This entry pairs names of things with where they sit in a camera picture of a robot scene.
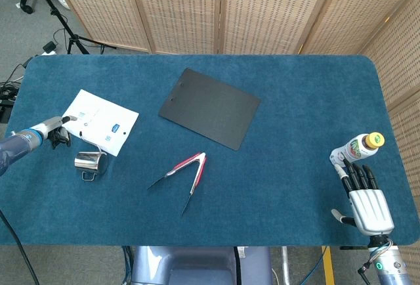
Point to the black floor equipment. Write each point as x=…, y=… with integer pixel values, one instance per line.
x=5, y=98

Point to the blue table mat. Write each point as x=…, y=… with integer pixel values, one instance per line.
x=262, y=193

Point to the drink bottle yellow cap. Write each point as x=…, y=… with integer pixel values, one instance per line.
x=352, y=148

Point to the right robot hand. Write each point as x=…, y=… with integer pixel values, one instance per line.
x=369, y=209

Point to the steel milk pitcher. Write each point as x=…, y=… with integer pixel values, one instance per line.
x=90, y=163

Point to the black clipboard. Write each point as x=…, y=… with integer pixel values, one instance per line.
x=210, y=109

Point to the white paper packet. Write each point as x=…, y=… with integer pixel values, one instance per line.
x=105, y=124

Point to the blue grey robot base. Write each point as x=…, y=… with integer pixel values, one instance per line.
x=197, y=265

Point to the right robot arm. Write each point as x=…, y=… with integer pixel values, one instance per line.
x=388, y=265

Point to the black tripod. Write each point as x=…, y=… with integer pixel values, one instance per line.
x=70, y=33

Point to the black power adapter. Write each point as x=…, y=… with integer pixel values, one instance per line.
x=49, y=47

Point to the wicker folding screen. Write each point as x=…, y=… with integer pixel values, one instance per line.
x=183, y=9

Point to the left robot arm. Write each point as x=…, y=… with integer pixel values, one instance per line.
x=18, y=147

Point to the metal table leg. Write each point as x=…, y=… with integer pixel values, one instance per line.
x=285, y=263

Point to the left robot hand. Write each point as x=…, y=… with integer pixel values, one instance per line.
x=57, y=127

